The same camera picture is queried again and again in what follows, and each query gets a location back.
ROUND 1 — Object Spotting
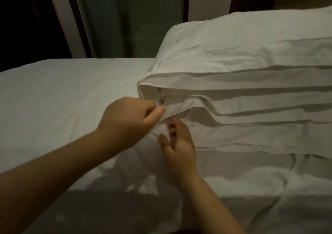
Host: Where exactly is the person's right hand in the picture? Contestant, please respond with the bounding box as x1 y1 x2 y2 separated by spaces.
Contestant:
157 116 199 182

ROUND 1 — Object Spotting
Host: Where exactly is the person's left hand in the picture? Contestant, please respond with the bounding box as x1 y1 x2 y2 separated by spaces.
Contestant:
96 96 168 151

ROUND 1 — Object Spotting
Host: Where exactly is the white bed sheet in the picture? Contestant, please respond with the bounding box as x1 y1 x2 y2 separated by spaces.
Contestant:
0 58 332 234

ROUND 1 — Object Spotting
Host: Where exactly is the person's left forearm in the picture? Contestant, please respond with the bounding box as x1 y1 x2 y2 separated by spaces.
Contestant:
0 130 119 234

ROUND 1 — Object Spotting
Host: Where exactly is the person's right forearm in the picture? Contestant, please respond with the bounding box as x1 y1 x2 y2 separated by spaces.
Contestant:
182 173 247 234

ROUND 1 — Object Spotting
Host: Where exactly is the frosted glass partition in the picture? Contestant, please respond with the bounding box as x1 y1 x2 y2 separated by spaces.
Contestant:
73 0 188 60

